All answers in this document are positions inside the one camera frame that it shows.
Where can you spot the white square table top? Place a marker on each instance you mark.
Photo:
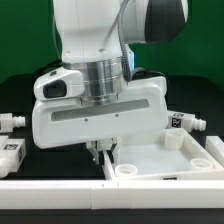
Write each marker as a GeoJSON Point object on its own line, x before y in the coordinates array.
{"type": "Point", "coordinates": [172, 154]}

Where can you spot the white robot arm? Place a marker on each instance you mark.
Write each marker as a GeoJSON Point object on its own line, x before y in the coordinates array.
{"type": "Point", "coordinates": [93, 96]}

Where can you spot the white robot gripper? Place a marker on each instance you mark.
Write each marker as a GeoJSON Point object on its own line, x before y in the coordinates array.
{"type": "Point", "coordinates": [140, 108]}

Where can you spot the white front obstacle rail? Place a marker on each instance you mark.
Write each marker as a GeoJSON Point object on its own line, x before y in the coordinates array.
{"type": "Point", "coordinates": [92, 194]}

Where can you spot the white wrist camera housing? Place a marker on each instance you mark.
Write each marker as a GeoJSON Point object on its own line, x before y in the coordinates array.
{"type": "Point", "coordinates": [58, 84]}

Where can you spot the white right obstacle rail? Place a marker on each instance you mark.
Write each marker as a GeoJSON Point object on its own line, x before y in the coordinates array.
{"type": "Point", "coordinates": [215, 147]}

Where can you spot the white obstacle rail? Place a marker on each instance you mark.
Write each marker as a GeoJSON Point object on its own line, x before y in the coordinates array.
{"type": "Point", "coordinates": [92, 194]}
{"type": "Point", "coordinates": [215, 147]}

